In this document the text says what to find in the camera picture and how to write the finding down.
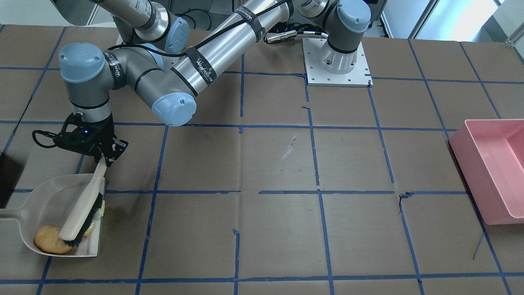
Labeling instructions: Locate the white plastic dustpan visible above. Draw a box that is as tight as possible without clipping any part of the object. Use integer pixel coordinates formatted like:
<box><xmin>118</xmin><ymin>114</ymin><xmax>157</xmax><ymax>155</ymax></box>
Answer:
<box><xmin>0</xmin><ymin>174</ymin><xmax>93</xmax><ymax>256</ymax></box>

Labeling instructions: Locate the cream hand brush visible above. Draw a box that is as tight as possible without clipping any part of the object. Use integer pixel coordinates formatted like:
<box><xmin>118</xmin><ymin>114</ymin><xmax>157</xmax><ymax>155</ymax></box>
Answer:
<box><xmin>59</xmin><ymin>156</ymin><xmax>107</xmax><ymax>247</ymax></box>

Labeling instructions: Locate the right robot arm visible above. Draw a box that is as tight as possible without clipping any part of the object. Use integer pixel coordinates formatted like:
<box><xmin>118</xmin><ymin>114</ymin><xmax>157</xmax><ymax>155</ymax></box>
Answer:
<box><xmin>60</xmin><ymin>0</ymin><xmax>188</xmax><ymax>61</ymax></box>

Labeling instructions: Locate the pink plastic bin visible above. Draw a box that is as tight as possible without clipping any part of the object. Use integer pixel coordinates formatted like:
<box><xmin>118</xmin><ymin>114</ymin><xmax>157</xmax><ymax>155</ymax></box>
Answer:
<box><xmin>449</xmin><ymin>119</ymin><xmax>524</xmax><ymax>225</ymax></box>

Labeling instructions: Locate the silver cylindrical connector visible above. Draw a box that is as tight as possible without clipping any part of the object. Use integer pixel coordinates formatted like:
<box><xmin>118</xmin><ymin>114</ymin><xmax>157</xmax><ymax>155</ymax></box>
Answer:
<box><xmin>264</xmin><ymin>30</ymin><xmax>298</xmax><ymax>44</ymax></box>

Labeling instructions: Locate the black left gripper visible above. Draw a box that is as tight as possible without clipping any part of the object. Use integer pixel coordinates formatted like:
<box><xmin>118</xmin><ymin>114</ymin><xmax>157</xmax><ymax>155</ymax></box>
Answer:
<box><xmin>53</xmin><ymin>114</ymin><xmax>129</xmax><ymax>166</ymax></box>

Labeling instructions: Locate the round brown bread roll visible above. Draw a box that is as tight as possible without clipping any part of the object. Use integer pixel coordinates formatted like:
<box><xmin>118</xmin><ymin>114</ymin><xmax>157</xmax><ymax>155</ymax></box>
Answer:
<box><xmin>34</xmin><ymin>225</ymin><xmax>72</xmax><ymax>254</ymax></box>

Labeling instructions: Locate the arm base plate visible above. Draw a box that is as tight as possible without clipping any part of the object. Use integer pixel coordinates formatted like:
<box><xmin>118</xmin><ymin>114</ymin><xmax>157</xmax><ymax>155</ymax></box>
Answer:
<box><xmin>302</xmin><ymin>38</ymin><xmax>373</xmax><ymax>87</ymax></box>

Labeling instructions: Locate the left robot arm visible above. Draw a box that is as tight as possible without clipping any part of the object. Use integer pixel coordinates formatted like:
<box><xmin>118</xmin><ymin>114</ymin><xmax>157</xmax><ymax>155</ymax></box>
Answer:
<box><xmin>40</xmin><ymin>0</ymin><xmax>372</xmax><ymax>166</ymax></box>

